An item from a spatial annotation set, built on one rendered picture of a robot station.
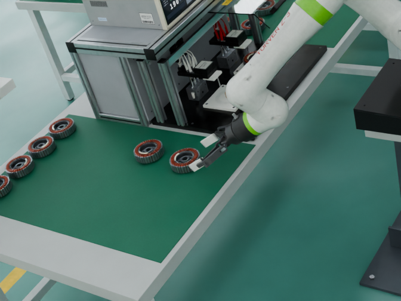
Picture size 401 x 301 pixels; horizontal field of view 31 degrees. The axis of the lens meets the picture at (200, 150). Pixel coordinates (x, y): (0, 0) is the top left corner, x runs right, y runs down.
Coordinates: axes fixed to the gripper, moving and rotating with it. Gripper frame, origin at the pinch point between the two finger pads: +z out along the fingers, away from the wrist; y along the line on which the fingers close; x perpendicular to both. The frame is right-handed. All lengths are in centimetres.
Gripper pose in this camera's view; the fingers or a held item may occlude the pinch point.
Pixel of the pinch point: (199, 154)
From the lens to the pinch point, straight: 252.8
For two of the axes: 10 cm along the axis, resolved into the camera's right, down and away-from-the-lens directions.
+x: 6.8, 6.7, 2.9
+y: -3.0, 6.2, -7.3
